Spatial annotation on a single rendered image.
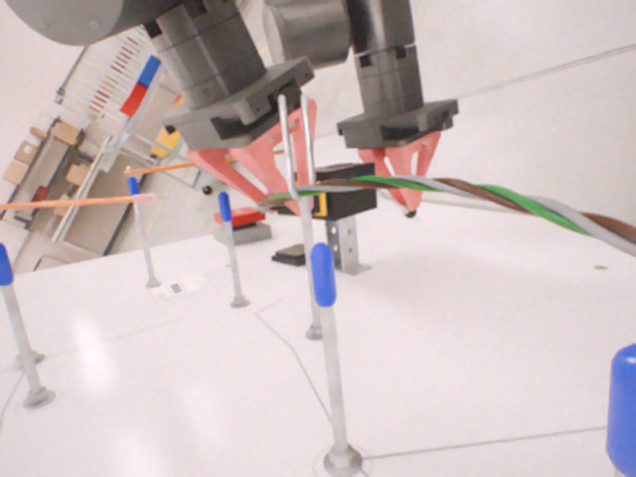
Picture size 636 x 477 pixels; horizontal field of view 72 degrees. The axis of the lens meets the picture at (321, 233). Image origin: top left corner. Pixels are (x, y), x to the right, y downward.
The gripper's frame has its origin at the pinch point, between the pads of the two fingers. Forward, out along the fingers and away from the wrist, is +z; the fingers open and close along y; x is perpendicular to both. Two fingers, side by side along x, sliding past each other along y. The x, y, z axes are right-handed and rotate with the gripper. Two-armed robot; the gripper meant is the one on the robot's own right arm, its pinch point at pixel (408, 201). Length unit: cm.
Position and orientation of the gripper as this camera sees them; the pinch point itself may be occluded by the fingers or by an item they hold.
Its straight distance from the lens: 46.0
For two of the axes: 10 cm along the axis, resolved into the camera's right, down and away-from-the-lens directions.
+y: 7.0, 1.0, -7.1
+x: 6.8, -4.1, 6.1
